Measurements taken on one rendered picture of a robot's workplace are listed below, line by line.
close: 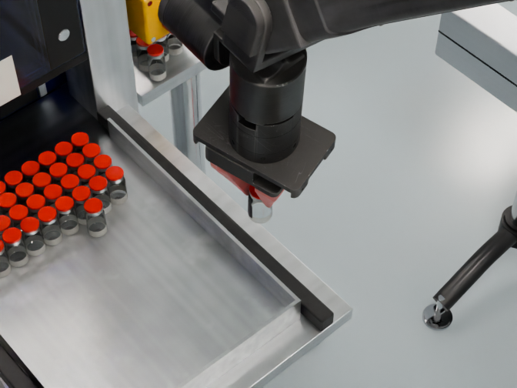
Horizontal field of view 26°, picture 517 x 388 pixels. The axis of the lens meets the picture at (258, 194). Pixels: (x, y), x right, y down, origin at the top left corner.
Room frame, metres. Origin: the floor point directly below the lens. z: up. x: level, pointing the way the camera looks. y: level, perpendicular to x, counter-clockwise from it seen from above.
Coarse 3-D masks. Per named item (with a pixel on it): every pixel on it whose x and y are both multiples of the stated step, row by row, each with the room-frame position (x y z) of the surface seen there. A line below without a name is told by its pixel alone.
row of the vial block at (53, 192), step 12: (108, 156) 0.83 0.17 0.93; (84, 168) 0.82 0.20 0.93; (96, 168) 0.82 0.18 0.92; (72, 180) 0.80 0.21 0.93; (84, 180) 0.80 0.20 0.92; (48, 192) 0.78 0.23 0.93; (60, 192) 0.78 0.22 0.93; (36, 204) 0.77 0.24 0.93; (48, 204) 0.78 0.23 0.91; (0, 216) 0.75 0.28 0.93; (12, 216) 0.75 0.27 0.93; (24, 216) 0.75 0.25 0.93; (36, 216) 0.76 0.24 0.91; (0, 228) 0.73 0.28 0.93
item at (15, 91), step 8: (0, 64) 0.86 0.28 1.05; (8, 64) 0.87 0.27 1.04; (0, 72) 0.86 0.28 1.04; (8, 72) 0.87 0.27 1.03; (0, 80) 0.86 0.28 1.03; (8, 80) 0.87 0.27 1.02; (16, 80) 0.87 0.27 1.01; (0, 88) 0.86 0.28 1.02; (8, 88) 0.86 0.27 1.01; (16, 88) 0.87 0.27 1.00; (0, 96) 0.86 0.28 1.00; (8, 96) 0.86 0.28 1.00; (16, 96) 0.87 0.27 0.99; (0, 104) 0.85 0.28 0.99
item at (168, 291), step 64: (128, 192) 0.82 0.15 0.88; (64, 256) 0.73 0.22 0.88; (128, 256) 0.73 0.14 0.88; (192, 256) 0.73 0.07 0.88; (0, 320) 0.64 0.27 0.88; (64, 320) 0.64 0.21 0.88; (128, 320) 0.64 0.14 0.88; (192, 320) 0.64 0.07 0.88; (256, 320) 0.64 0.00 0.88; (64, 384) 0.57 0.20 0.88; (128, 384) 0.57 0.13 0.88; (192, 384) 0.56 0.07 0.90
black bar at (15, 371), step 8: (0, 344) 0.60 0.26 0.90; (0, 352) 0.60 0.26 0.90; (0, 360) 0.59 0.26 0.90; (8, 360) 0.59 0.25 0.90; (0, 368) 0.58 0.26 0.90; (8, 368) 0.58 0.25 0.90; (16, 368) 0.58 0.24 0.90; (0, 376) 0.58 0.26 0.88; (8, 376) 0.57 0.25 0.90; (16, 376) 0.57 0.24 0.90; (24, 376) 0.57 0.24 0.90; (8, 384) 0.56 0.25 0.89; (16, 384) 0.56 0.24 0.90; (24, 384) 0.56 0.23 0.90; (32, 384) 0.56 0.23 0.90
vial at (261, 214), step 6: (252, 198) 0.62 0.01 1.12; (252, 204) 0.62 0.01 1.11; (258, 204) 0.62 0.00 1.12; (264, 204) 0.62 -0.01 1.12; (252, 210) 0.62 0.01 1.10; (258, 210) 0.62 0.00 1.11; (264, 210) 0.62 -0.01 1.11; (270, 210) 0.62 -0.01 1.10; (252, 216) 0.62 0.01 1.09; (258, 216) 0.62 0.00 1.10; (264, 216) 0.62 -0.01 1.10; (270, 216) 0.62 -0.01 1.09; (258, 222) 0.62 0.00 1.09; (264, 222) 0.62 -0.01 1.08
